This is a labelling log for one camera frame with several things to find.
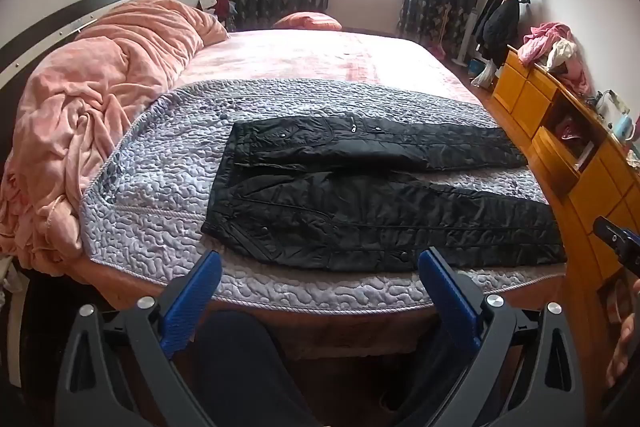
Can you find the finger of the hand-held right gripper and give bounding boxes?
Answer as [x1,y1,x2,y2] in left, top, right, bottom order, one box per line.
[592,216,640,277]

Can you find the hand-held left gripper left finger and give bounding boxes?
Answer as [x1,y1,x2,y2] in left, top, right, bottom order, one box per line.
[54,249,223,427]

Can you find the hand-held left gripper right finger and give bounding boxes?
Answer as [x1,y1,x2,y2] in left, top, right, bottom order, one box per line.
[400,248,586,427]

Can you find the black pants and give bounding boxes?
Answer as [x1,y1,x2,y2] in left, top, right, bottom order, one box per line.
[201,114,567,272]

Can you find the person's right hand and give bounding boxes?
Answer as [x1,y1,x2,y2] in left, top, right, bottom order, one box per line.
[606,279,640,390]

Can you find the light blue kettle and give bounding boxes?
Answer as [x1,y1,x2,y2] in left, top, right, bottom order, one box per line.
[614,113,637,142]

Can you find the grey quilted bedspread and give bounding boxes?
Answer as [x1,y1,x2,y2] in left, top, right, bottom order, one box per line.
[80,78,566,315]

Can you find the yellow wooden cabinet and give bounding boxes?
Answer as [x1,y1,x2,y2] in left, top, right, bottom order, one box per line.
[492,46,640,293]

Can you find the white garment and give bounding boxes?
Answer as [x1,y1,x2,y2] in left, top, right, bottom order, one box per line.
[545,39,577,72]

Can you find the white plastic bag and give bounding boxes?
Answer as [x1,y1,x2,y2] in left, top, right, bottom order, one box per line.
[471,61,499,88]

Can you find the pink clothes pile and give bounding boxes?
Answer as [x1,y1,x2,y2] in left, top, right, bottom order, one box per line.
[517,22,592,96]

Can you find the dark coat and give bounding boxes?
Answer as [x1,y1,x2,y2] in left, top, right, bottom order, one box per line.
[472,0,522,68]

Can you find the pink fleece blanket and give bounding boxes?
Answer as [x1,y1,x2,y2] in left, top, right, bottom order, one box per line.
[0,0,231,270]

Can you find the white tower fan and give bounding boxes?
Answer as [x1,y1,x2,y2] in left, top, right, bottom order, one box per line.
[452,7,482,68]

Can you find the bed with pink sheet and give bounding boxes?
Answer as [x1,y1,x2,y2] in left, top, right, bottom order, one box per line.
[15,27,566,360]

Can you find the pile of colourful clothes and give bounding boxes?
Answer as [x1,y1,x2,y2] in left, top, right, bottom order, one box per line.
[197,0,237,26]

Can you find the pink pillow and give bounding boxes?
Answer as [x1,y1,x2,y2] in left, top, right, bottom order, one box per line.
[272,12,343,32]

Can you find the dark wooden headboard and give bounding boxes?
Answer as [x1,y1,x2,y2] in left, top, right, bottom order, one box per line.
[0,0,168,90]

